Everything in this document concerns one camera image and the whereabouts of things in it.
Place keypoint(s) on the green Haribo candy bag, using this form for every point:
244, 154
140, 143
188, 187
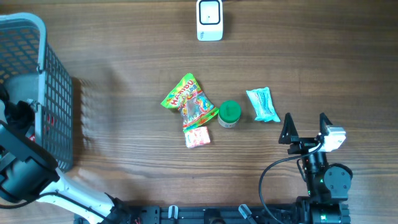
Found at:
192, 103

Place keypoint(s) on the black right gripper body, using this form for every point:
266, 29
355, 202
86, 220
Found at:
304, 144

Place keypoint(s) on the white barcode scanner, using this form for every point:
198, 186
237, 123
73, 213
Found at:
209, 20

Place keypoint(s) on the mint wet wipes packet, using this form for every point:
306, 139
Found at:
262, 103

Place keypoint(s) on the green lid small jar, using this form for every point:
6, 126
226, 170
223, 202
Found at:
229, 114

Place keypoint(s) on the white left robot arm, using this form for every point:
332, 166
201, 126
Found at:
30, 174

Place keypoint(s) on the grey plastic mesh basket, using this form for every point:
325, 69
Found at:
32, 72

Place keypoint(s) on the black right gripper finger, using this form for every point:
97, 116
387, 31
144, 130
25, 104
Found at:
289, 132
324, 123

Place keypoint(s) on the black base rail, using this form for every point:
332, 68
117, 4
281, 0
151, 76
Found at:
199, 215

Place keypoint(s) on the small orange white box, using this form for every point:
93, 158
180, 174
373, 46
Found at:
197, 137

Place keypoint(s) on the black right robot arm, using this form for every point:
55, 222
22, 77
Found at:
327, 184

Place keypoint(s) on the red snack stick packet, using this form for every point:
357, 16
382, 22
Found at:
31, 131

